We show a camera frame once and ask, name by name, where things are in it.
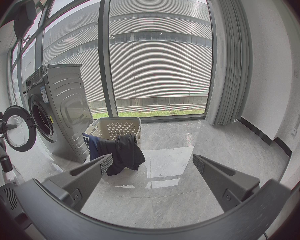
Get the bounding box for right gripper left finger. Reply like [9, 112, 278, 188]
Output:
[42, 154, 114, 211]

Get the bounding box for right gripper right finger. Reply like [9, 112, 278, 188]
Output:
[193, 154, 261, 213]

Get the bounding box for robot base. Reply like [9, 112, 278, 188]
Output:
[0, 181, 33, 231]

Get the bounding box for cream laundry basket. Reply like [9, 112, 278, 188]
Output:
[86, 117, 142, 160]

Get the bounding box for grey washing machine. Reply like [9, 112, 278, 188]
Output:
[22, 63, 94, 163]

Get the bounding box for washing machine door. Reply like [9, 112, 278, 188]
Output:
[2, 105, 38, 152]

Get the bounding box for dark blue T-shirt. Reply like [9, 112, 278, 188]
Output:
[82, 132, 108, 161]

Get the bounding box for black garment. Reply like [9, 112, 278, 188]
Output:
[106, 133, 146, 177]

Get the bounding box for white curtain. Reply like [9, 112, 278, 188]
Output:
[204, 0, 253, 126]

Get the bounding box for window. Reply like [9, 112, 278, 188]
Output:
[8, 0, 217, 123]

